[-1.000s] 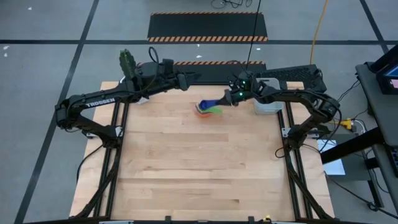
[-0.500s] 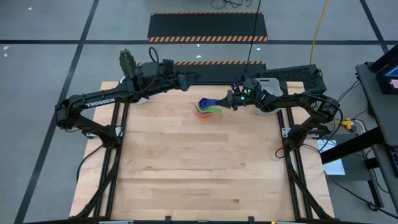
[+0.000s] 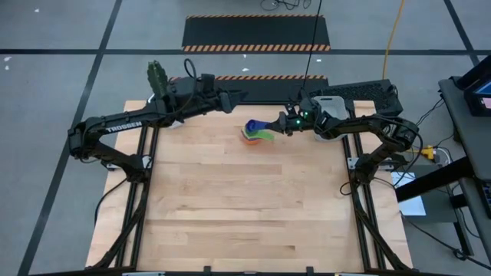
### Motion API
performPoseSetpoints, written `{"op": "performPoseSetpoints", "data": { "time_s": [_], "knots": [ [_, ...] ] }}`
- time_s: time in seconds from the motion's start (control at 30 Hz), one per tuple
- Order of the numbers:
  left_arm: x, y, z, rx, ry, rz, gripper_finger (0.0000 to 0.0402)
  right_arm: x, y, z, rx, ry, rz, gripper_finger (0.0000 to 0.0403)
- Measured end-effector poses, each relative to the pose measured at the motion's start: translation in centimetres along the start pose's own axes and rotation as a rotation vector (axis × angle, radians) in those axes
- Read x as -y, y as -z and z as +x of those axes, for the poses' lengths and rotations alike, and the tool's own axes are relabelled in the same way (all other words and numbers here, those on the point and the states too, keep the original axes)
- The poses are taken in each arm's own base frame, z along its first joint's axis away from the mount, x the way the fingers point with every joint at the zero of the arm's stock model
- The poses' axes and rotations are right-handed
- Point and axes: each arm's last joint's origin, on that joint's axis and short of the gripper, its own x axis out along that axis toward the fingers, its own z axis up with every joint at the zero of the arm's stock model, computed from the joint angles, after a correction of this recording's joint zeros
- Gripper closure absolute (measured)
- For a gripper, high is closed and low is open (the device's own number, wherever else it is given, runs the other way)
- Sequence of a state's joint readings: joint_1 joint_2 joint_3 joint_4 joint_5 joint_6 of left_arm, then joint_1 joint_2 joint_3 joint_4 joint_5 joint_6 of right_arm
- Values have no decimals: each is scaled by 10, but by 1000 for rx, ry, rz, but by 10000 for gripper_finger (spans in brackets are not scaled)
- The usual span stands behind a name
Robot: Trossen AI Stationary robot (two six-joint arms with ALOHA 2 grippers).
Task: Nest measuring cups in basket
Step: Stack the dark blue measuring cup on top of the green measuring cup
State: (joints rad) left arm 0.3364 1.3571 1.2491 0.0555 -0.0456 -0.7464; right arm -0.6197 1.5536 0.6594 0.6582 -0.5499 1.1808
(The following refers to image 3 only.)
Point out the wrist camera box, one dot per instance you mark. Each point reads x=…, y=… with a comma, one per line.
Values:
x=301, y=107
x=208, y=82

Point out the white plant pot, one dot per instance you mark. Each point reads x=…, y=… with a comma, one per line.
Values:
x=176, y=124

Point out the white plastic basket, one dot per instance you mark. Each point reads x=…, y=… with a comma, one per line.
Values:
x=333, y=105

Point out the black laptop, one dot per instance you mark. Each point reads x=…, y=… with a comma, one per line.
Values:
x=473, y=105

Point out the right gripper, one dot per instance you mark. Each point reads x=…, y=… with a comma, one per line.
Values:
x=307, y=124

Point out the silver mounting bracket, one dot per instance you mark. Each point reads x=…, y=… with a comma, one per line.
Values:
x=148, y=163
x=350, y=163

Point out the white paper sheet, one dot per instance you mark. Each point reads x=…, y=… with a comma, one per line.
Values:
x=412, y=207

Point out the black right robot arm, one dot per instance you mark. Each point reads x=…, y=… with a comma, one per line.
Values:
x=368, y=124

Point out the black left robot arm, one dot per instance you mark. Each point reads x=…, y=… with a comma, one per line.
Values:
x=122, y=124

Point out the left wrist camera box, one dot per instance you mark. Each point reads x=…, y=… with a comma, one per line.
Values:
x=208, y=82

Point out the grey side desk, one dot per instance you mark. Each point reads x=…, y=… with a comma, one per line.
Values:
x=472, y=145

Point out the black hazard-striped floor mat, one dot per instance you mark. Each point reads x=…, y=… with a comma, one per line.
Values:
x=268, y=90
x=253, y=32

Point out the navy measuring cup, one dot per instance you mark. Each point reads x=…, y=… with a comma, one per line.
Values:
x=252, y=125

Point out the orange measuring cup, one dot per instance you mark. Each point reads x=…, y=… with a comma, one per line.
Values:
x=251, y=142

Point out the green measuring cup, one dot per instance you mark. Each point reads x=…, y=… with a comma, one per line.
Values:
x=266, y=135

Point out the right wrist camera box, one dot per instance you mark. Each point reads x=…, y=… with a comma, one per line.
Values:
x=301, y=107

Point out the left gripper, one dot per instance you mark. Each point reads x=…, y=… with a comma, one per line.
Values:
x=192, y=97

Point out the yellow power plug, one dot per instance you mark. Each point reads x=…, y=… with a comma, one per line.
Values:
x=428, y=152

